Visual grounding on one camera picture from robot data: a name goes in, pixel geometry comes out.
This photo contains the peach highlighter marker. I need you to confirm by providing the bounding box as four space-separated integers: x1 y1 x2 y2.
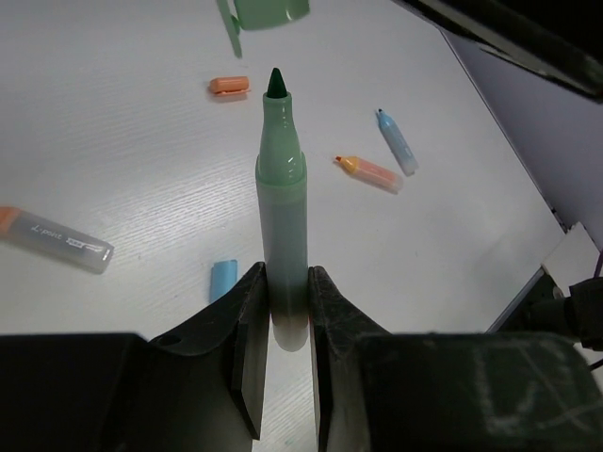
1 206 114 274

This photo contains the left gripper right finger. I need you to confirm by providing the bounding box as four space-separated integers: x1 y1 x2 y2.
309 266 602 451

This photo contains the green highlighter marker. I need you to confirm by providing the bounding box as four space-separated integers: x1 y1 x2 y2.
255 68 309 352

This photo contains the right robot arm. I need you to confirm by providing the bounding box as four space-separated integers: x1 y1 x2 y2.
399 0 602 104

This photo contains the green marker cap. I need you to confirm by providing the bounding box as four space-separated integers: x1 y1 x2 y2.
216 0 310 58

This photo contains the red-orange highlighter marker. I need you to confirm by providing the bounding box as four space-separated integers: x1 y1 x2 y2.
334 155 402 194

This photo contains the blue highlighter marker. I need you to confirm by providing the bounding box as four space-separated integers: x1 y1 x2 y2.
376 108 418 177

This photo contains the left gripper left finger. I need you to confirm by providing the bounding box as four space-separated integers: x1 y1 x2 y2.
1 263 269 451

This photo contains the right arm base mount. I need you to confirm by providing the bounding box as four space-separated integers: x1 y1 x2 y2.
489 223 602 371

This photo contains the blue marker cap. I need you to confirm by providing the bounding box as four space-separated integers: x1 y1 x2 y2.
209 260 238 303

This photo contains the red-orange marker cap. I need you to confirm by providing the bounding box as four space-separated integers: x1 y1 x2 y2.
208 76 250 97

